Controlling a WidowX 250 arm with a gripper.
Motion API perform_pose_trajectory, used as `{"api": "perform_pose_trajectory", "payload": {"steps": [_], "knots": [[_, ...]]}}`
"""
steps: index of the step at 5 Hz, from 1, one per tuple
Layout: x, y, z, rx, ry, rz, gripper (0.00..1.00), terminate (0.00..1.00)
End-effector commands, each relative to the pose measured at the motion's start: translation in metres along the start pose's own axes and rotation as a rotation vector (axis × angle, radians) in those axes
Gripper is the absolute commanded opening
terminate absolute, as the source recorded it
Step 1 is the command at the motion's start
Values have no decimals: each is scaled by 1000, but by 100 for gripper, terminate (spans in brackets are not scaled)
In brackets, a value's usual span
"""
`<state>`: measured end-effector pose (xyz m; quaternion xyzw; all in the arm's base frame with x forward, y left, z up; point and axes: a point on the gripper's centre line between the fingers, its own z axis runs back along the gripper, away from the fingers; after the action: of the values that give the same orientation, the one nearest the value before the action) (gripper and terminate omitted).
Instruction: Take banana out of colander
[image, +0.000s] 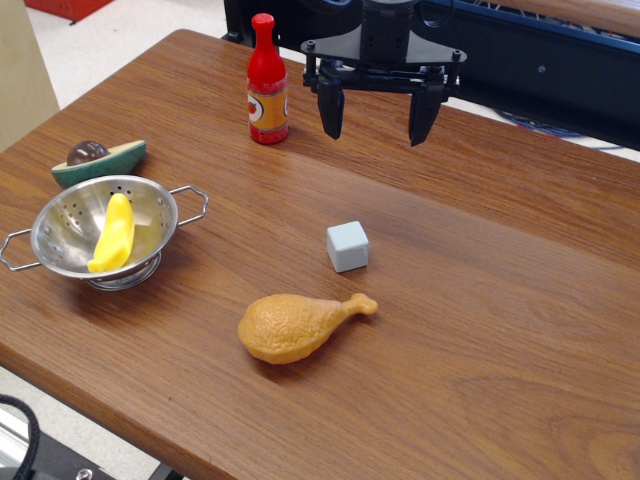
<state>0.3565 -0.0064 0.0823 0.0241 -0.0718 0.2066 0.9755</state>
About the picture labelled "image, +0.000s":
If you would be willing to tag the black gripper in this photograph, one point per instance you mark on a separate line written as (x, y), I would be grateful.
(385, 53)

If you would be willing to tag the metal colander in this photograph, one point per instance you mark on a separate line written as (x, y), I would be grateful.
(66, 232)

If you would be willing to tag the toy avocado half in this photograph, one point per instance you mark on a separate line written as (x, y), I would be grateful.
(91, 159)

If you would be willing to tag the yellow toy banana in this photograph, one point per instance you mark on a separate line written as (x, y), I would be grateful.
(115, 243)

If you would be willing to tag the black bracket with screw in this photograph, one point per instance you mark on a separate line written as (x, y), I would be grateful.
(57, 461)

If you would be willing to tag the toy chicken drumstick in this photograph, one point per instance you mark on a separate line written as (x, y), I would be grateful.
(286, 328)

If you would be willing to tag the beige cabinet panel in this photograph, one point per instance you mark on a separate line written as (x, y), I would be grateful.
(27, 95)

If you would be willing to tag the red box on floor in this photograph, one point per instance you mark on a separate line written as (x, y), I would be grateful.
(73, 10)

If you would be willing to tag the light grey cube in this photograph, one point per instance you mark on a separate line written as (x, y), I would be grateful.
(347, 246)

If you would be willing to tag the red toy ketchup bottle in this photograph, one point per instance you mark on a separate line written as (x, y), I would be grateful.
(267, 83)

